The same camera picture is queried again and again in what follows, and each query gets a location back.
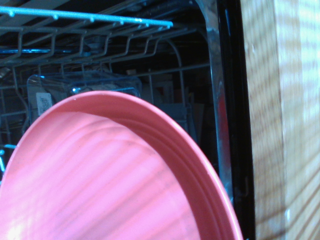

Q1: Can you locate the orange-pink plastic plate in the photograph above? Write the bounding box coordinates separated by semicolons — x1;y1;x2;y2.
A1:
0;90;245;240

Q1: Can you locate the stainless steel dishwasher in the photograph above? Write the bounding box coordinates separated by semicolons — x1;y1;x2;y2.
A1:
0;0;257;240

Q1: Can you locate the clear plastic container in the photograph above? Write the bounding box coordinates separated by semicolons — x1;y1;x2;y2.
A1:
26;72;143;126

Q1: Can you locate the wooden kitchen cabinet panel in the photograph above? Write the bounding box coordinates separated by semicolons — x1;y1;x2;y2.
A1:
239;0;320;240

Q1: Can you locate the wire dishwasher rack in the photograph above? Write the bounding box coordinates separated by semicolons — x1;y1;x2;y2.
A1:
0;6;213;181

